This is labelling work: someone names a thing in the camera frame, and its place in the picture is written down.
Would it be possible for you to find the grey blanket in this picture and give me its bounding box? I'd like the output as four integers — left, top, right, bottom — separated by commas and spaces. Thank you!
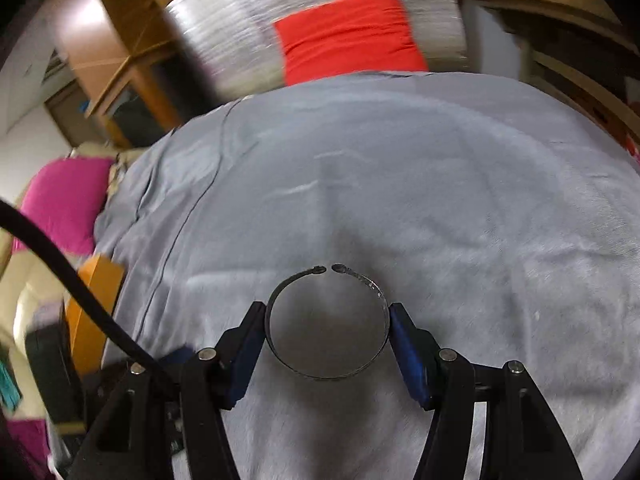
92, 71, 640, 480

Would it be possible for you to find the silver foil mat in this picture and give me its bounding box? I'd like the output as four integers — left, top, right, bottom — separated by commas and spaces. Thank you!
165, 0, 468, 106

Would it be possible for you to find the wooden cabinet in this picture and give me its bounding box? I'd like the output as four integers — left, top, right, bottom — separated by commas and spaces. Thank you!
55, 0, 211, 151

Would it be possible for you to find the red pillow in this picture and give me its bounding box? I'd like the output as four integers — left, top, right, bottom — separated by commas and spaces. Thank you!
273, 0, 430, 86

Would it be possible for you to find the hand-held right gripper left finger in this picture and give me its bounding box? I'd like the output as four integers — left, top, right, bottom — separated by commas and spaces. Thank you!
70, 301, 268, 480

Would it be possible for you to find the silver cuff bangle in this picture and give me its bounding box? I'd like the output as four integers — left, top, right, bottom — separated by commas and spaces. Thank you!
265, 263, 390, 381

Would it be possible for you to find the orange jewelry box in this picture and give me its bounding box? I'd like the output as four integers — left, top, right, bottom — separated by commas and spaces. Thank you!
65, 255, 126, 376

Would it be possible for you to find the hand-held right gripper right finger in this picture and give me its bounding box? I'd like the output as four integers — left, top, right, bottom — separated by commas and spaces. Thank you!
389, 302, 586, 480

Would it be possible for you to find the magenta pillow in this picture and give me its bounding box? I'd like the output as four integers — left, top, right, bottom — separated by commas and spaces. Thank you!
12, 157, 118, 256

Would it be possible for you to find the wooden shelf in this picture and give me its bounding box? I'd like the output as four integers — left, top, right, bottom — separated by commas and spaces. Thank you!
465, 0, 640, 161

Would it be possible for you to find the black cable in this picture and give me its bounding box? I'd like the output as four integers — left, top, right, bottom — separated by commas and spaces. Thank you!
0, 199, 168, 386

